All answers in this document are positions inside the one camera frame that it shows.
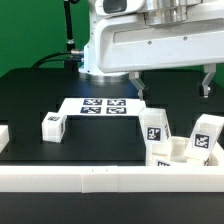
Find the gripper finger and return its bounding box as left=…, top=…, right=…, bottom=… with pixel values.
left=129, top=71, right=146, bottom=100
left=199, top=64, right=216, bottom=98

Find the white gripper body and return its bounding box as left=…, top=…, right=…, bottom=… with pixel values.
left=93, top=3, right=224, bottom=72

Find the white round stool seat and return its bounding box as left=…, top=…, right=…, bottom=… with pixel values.
left=145, top=136, right=224, bottom=167

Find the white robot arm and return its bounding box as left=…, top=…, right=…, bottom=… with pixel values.
left=80, top=0, right=224, bottom=100

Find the white marker sheet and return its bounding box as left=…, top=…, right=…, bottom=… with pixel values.
left=59, top=98, right=146, bottom=116

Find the white U-shaped fence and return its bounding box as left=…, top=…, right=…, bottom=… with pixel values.
left=0, top=124, right=224, bottom=194

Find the black cable bundle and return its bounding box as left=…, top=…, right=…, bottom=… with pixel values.
left=32, top=49, right=86, bottom=70

